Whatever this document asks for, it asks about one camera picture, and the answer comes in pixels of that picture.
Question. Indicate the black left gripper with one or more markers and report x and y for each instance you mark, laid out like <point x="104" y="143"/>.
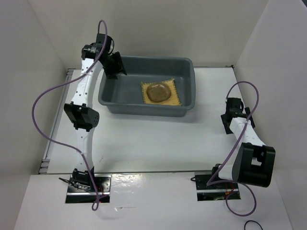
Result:
<point x="118" y="64"/>

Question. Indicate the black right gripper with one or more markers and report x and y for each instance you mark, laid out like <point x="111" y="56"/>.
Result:
<point x="228" y="131"/>

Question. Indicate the clear glass oval dish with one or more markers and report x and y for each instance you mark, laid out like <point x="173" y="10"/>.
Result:
<point x="158" y="94"/>
<point x="158" y="91"/>

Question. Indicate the bamboo woven mat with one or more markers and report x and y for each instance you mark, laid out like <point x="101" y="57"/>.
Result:
<point x="163" y="93"/>

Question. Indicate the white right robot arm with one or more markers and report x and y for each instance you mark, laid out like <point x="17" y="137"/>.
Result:
<point x="254" y="160"/>

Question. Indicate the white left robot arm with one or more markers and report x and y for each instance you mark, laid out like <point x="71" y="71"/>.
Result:
<point x="96" y="57"/>

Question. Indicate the grey plastic bin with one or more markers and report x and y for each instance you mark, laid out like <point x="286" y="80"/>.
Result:
<point x="124" y="95"/>

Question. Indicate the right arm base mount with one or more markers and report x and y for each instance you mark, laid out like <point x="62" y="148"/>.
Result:
<point x="213" y="192"/>

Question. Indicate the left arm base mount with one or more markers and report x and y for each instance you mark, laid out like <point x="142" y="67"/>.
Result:
<point x="77" y="193"/>

